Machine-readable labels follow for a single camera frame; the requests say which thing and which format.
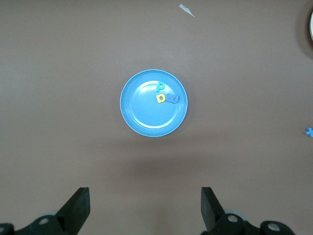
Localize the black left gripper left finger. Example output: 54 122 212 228
14 187 90 235

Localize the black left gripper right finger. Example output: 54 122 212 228
200 187 260 235

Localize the blue foam letter m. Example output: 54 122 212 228
165 94 181 105

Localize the blue plate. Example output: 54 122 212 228
119 69 189 138

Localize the brown table cover sheet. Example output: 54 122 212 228
0 0 313 235

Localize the small white paper scrap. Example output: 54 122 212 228
179 3 196 18

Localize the beige plate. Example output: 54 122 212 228
308 9 313 43

